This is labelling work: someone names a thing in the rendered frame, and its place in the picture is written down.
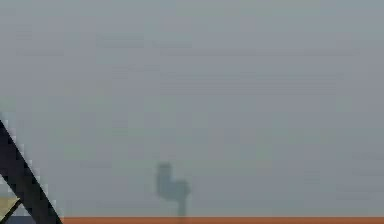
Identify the black framed painting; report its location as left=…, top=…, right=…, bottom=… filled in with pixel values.
left=0, top=118, right=64, bottom=224

